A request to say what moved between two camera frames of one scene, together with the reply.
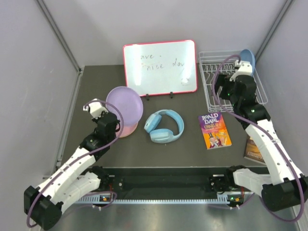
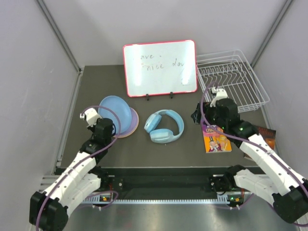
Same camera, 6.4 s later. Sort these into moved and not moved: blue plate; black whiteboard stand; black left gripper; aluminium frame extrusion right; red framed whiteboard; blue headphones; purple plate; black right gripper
Moved: black right gripper; purple plate; blue plate
Not moved: red framed whiteboard; aluminium frame extrusion right; black left gripper; blue headphones; black whiteboard stand
